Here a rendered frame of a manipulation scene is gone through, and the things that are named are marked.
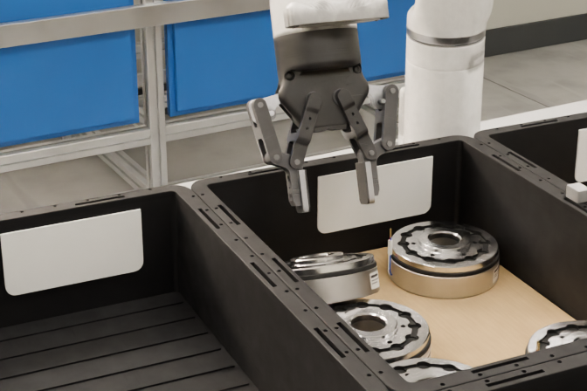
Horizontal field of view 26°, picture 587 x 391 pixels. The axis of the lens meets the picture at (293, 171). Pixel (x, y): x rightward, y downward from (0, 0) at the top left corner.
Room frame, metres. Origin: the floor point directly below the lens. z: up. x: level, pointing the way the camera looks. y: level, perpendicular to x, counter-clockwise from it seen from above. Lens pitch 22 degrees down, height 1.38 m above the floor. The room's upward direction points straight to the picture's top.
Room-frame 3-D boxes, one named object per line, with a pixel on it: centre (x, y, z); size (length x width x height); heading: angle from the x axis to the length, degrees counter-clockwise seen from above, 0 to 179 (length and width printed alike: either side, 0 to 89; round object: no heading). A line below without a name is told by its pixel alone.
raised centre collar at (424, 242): (1.08, -0.14, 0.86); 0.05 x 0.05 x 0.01
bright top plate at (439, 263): (1.08, -0.14, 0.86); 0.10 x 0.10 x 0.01
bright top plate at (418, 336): (0.92, -0.06, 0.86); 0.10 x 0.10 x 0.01
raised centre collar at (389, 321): (0.92, -0.06, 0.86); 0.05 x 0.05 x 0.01
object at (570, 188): (1.02, -0.25, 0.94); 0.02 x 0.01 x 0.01; 25
